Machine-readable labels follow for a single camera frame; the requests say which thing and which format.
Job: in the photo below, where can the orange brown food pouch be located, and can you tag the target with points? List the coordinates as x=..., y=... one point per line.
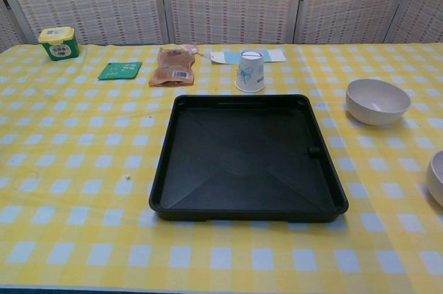
x=171, y=69

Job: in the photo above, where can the woven folding screen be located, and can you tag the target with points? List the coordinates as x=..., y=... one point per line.
x=228, y=0

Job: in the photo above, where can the yellow white checked tablecloth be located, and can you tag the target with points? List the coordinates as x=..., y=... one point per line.
x=86, y=135

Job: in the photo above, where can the blue and white card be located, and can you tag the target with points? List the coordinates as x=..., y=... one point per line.
x=273, y=55

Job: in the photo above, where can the black screen hinge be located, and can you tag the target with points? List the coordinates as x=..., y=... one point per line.
x=4, y=0

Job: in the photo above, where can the black square plastic tray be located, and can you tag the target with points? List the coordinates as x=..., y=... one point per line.
x=194, y=183

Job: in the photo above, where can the beige plastic bowl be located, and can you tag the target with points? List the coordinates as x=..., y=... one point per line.
x=378, y=100
x=436, y=183

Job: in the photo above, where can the green flat sachet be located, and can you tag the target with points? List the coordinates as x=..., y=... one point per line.
x=121, y=71

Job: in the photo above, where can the white paper cup blue print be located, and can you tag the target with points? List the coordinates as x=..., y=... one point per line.
x=249, y=72

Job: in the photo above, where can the green tub yellow lid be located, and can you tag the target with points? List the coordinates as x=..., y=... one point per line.
x=60, y=46

